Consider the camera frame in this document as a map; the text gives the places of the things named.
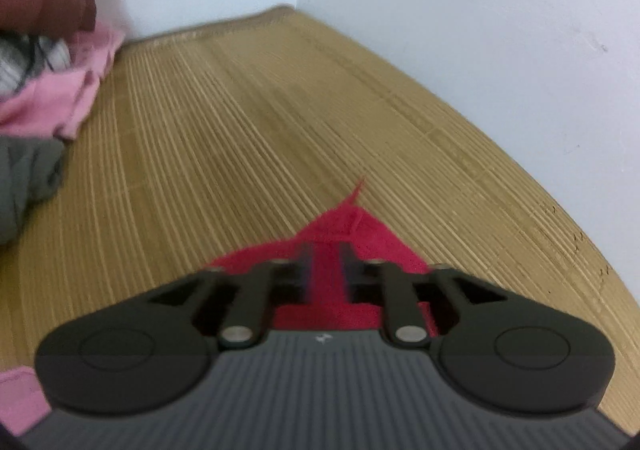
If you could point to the pink garment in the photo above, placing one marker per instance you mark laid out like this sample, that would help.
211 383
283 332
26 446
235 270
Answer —
55 104

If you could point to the pink cloth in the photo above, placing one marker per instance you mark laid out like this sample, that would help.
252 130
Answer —
17 400

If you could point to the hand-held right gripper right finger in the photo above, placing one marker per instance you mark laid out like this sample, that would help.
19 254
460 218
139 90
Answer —
352 280

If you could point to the grey white checked garment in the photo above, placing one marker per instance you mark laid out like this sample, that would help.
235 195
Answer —
25 59

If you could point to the bamboo mat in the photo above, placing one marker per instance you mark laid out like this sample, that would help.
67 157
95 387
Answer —
300 129

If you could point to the pink purple red scarf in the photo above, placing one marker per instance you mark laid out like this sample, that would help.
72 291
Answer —
345 235

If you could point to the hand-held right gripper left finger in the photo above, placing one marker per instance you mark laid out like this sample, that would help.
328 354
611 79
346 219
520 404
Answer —
300 280

